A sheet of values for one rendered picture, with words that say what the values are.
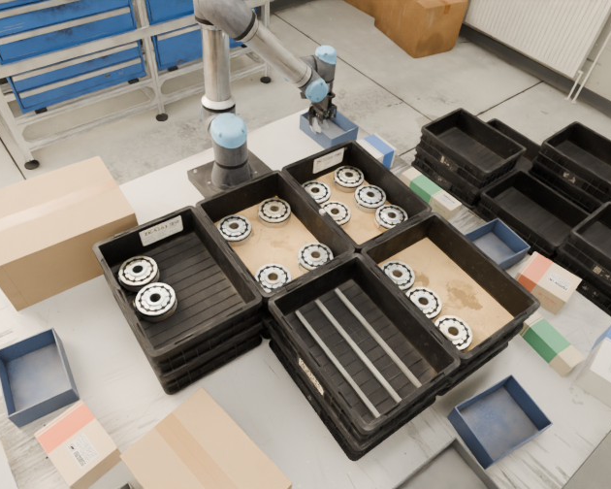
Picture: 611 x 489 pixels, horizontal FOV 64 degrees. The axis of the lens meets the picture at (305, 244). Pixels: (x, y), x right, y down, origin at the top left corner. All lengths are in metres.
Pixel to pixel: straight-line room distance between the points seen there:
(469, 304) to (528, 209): 1.14
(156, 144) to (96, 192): 1.64
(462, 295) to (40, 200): 1.26
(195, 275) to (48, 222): 0.44
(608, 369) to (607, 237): 0.94
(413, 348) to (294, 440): 0.38
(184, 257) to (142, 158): 1.72
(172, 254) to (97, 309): 0.28
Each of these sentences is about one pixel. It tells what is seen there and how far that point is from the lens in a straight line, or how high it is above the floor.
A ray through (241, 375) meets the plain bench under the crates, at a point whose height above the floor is 0.70.
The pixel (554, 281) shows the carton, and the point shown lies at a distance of 1.70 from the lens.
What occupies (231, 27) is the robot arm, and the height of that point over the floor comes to 1.30.
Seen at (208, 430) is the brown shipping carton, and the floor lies 0.86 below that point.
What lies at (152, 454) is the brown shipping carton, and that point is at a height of 0.86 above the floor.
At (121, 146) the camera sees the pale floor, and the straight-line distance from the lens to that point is 3.25.
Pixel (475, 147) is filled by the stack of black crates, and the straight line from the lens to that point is 2.57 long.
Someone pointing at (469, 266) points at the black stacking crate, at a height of 0.86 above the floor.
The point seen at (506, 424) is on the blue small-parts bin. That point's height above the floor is 0.70.
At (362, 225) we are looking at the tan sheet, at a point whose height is 0.83.
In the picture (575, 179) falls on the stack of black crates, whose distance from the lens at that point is 2.57.
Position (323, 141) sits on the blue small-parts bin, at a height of 0.73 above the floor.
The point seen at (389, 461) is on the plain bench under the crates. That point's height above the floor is 0.70.
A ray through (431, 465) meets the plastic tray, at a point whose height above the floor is 0.70.
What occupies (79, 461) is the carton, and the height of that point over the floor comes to 0.78.
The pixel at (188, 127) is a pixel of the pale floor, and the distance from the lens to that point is 3.32.
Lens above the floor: 1.96
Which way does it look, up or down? 50 degrees down
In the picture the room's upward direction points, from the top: 5 degrees clockwise
